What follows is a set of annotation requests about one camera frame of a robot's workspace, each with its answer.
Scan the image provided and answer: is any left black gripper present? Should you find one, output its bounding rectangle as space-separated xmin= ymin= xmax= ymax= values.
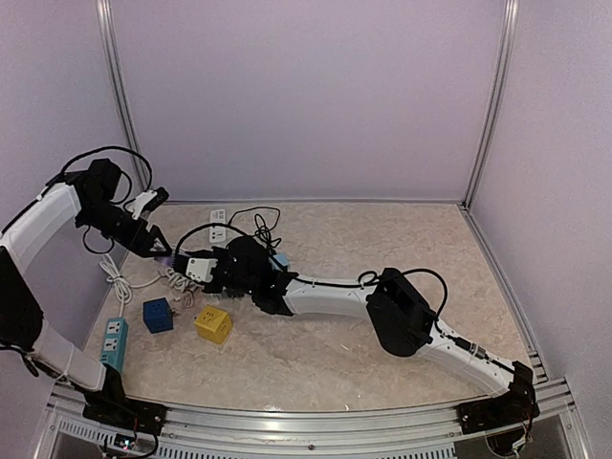
xmin=76 ymin=198 xmax=171 ymax=257

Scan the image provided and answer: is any dark blue cube socket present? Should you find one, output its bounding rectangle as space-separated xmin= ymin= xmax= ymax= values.
xmin=142 ymin=297 xmax=175 ymax=334

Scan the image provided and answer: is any purple power strip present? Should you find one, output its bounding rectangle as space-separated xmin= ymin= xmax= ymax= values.
xmin=154 ymin=255 xmax=174 ymax=267

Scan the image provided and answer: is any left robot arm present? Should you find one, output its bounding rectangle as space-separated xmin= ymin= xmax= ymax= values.
xmin=1 ymin=146 xmax=171 ymax=432

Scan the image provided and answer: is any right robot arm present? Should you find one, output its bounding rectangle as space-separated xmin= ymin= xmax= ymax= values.
xmin=186 ymin=236 xmax=540 ymax=433

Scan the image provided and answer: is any light blue charger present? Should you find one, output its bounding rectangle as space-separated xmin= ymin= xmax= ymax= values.
xmin=271 ymin=252 xmax=290 ymax=272

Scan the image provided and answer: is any white power strip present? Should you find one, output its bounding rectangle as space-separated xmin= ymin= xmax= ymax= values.
xmin=208 ymin=208 xmax=227 ymax=244

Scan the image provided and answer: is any yellow cube socket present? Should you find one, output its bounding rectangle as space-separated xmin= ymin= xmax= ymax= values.
xmin=194 ymin=305 xmax=233 ymax=345

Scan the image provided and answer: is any teal power strip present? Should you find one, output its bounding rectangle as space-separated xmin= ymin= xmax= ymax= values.
xmin=99 ymin=317 xmax=129 ymax=374

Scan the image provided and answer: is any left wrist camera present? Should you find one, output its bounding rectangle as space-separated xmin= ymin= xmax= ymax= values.
xmin=127 ymin=186 xmax=169 ymax=220

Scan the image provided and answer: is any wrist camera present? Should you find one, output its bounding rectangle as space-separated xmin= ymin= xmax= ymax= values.
xmin=173 ymin=255 xmax=218 ymax=283
xmin=127 ymin=186 xmax=169 ymax=220

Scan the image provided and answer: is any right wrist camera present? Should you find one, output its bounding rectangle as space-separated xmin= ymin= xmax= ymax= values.
xmin=173 ymin=255 xmax=218 ymax=283

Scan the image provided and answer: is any white power cord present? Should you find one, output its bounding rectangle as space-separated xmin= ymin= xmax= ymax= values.
xmin=98 ymin=252 xmax=197 ymax=317

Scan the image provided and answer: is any black USB cable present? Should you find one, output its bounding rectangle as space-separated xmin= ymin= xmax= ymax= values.
xmin=227 ymin=206 xmax=283 ymax=254

